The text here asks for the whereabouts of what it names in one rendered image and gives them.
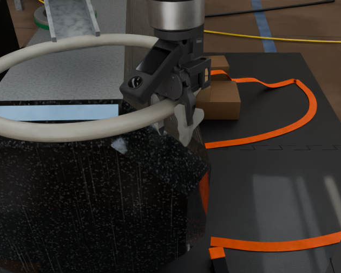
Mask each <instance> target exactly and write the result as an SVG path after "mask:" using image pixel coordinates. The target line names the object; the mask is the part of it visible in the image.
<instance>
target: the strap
mask: <svg viewBox="0 0 341 273"><path fill-rule="evenodd" d="M215 74H226V73H225V72H224V71H223V70H212V71H211V75H215ZM226 76H227V77H228V78H229V79H230V80H231V81H236V82H237V83H239V82H260V83H262V84H264V85H266V86H268V87H271V88H275V87H281V86H285V85H289V84H291V83H295V84H297V85H298V86H299V87H300V88H301V89H302V90H303V91H304V92H305V93H306V95H307V97H308V98H309V103H310V106H309V110H308V112H307V113H306V115H305V116H304V117H303V118H301V119H300V120H299V121H297V122H295V123H293V124H291V125H289V126H286V127H284V128H281V129H278V130H275V131H272V132H268V133H265V134H261V135H256V136H251V137H248V138H242V139H235V140H226V141H218V142H209V143H205V146H206V149H209V148H217V147H225V146H234V145H241V144H247V143H251V142H256V141H261V140H265V139H269V138H273V137H276V136H279V135H282V134H285V133H288V132H290V131H293V130H295V129H297V128H299V127H301V126H303V125H305V124H306V123H308V122H309V121H310V120H311V119H312V118H313V117H314V115H315V113H316V110H317V102H316V98H315V96H314V94H313V93H312V92H311V91H310V90H309V89H308V88H307V87H306V86H305V85H304V84H303V83H302V82H300V81H299V80H295V79H290V80H286V81H283V82H279V83H274V84H266V83H263V82H261V81H259V80H257V79H255V78H242V79H231V78H230V77H229V76H228V75H227V74H226ZM340 240H341V231H340V232H336V233H332V234H329V235H325V236H320V237H315V238H309V239H302V240H293V241H287V242H251V241H245V240H236V239H227V238H219V237H211V246H217V247H219V246H222V247H223V248H230V249H239V250H247V251H263V252H278V251H294V250H304V249H310V248H316V247H320V246H326V245H330V244H335V243H339V242H340Z"/></svg>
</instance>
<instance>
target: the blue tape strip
mask: <svg viewBox="0 0 341 273"><path fill-rule="evenodd" d="M0 116H1V117H3V118H7V119H11V120H16V121H33V120H101V119H106V118H112V117H115V116H118V105H46V106H0Z"/></svg>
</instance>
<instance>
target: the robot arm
mask: <svg viewBox="0 0 341 273"><path fill-rule="evenodd" d="M146 6H147V23H148V25H150V26H151V27H152V28H154V36H155V37H157V38H159V39H158V40H157V42H156V43H155V44H154V45H153V46H152V47H151V49H150V50H149V52H148V53H147V54H146V55H145V56H144V58H143V59H142V60H141V61H140V62H139V64H138V65H137V66H136V67H135V68H134V70H133V71H132V72H131V73H130V74H129V76H128V77H127V78H126V79H125V80H124V82H123V83H122V85H120V87H119V90H120V92H121V93H122V95H123V96H124V97H125V98H127V99H130V100H132V101H134V102H137V103H139V104H141V105H144V104H146V102H148V106H151V105H154V104H156V103H158V102H160V101H162V100H164V99H166V98H171V99H172V100H173V102H175V101H177V100H179V104H178V105H177V106H176V107H174V114H175V116H176V118H177V120H178V131H179V141H180V142H181V143H182V144H183V146H184V147H186V146H188V144H189V142H190V140H191V138H192V133H193V130H194V129H195V128H196V126H197V125H198V124H199V123H200V122H201V121H202V120H203V118H204V111H203V110H202V109H200V108H196V107H195V106H196V99H195V95H194V92H196V91H197V90H199V88H201V90H204V89H205V88H207V87H209V86H210V85H211V58H209V57H205V56H204V21H205V0H146ZM206 68H208V81H206V82H205V69H206ZM155 127H156V129H157V131H158V133H159V134H160V135H161V136H163V134H164V129H165V126H164V123H163V120H161V121H159V122H156V123H155Z"/></svg>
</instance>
